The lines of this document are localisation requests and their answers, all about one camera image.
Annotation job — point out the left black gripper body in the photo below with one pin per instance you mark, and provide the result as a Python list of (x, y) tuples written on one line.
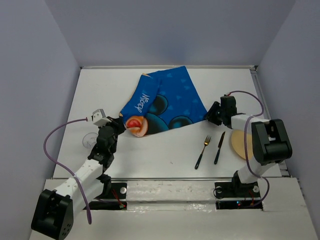
[(117, 129)]

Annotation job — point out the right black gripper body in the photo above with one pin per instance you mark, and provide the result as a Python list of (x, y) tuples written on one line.
[(215, 113)]

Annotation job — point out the blue cartoon placemat cloth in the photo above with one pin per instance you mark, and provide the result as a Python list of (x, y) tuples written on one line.
[(162, 101)]

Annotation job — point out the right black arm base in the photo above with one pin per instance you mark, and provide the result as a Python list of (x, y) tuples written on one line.
[(230, 197)]

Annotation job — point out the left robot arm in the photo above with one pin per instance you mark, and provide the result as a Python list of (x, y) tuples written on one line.
[(57, 209)]

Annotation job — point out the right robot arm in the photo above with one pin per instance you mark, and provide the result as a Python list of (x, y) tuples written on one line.
[(266, 143)]

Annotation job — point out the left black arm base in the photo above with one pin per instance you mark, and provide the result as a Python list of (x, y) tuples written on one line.
[(113, 200)]

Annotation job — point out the clear drinking glass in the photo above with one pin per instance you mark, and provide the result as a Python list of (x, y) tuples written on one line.
[(89, 140)]

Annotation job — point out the tan round plate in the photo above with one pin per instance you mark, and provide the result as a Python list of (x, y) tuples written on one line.
[(238, 144)]

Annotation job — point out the gold fork dark handle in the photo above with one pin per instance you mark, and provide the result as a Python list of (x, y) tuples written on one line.
[(205, 144)]

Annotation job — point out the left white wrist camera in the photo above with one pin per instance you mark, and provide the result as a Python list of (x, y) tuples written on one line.
[(98, 118)]

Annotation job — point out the gold knife dark handle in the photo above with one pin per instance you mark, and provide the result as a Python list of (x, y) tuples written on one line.
[(219, 148)]

